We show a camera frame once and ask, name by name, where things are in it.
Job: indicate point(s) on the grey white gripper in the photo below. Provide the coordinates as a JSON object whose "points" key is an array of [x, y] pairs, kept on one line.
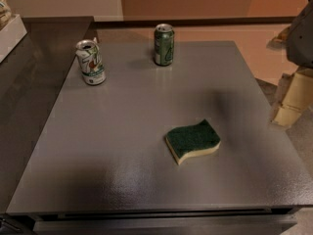
{"points": [[300, 39]]}

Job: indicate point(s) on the green and yellow sponge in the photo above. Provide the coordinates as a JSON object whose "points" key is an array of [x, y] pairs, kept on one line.
{"points": [[192, 141]]}

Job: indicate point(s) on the green soda can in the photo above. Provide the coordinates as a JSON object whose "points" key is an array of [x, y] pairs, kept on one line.
{"points": [[164, 44]]}

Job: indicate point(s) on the white 7up can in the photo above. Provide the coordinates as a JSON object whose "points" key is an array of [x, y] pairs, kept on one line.
{"points": [[90, 62]]}

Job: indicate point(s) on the dark side counter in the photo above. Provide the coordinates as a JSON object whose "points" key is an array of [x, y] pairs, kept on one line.
{"points": [[31, 78]]}

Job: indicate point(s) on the white box on counter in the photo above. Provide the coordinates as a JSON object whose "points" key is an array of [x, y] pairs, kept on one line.
{"points": [[11, 35]]}

